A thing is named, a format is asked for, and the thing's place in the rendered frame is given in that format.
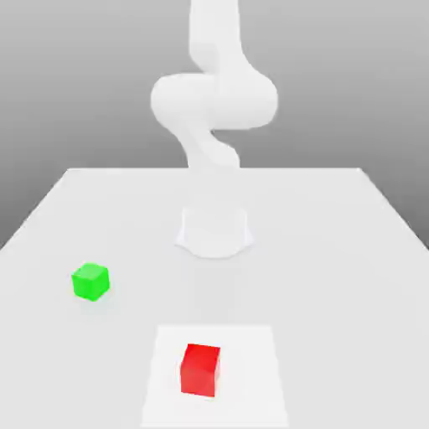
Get small green cube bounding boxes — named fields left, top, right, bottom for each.
left=70, top=261, right=111, bottom=302

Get small red cube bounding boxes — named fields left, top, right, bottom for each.
left=179, top=343, right=222, bottom=399

